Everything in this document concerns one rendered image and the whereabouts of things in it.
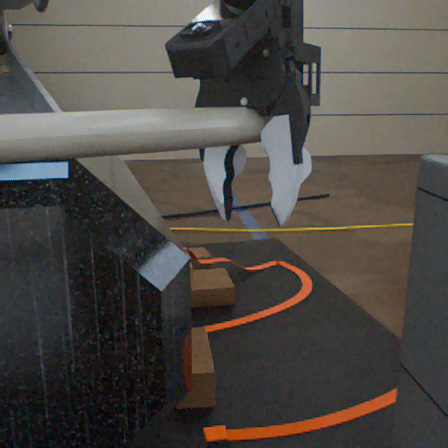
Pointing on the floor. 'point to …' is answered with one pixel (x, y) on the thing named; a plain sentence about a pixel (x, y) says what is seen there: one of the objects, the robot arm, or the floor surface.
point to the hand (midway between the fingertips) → (249, 209)
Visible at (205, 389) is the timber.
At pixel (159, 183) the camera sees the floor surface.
